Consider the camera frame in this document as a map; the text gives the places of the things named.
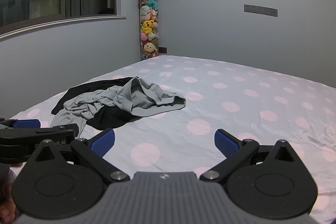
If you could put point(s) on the clear tube of plush toys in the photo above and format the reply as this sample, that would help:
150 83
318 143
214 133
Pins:
149 27

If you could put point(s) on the white window sill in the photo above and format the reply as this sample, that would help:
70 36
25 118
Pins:
65 22

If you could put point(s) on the light grey pants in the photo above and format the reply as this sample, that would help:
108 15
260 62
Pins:
136 100

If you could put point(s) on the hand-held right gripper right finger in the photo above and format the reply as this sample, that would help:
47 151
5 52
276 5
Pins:
225 143

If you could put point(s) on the pink dotted bed sheet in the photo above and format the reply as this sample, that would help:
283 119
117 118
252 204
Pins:
236 108

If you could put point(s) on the grey wall socket strip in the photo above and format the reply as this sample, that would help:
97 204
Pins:
260 10

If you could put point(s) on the dark wall outlet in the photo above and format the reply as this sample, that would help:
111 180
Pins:
163 50

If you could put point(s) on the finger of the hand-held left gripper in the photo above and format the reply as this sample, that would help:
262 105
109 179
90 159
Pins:
21 145
26 123

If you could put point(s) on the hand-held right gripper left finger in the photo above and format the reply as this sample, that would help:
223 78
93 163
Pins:
103 144

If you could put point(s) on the black garment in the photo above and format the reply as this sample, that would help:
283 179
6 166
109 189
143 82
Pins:
86 88

